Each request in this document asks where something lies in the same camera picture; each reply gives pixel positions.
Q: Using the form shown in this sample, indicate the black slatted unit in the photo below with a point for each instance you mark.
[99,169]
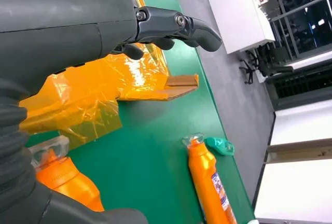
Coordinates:
[298,83]

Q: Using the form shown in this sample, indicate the yellow film wrapped cardboard box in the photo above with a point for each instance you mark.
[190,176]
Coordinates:
[98,92]

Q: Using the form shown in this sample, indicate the white cabinet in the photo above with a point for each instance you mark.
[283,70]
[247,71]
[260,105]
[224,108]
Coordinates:
[237,13]

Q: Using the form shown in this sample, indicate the orange bottle, clear cap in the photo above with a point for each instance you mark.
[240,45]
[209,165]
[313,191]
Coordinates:
[207,181]

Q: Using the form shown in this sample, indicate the teal plastic bottle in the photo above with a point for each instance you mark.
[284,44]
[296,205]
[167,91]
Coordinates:
[222,145]

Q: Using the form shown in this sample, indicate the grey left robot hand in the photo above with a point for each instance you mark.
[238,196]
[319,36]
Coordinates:
[56,26]

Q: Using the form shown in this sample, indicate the black office chair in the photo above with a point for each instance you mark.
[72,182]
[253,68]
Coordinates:
[262,62]

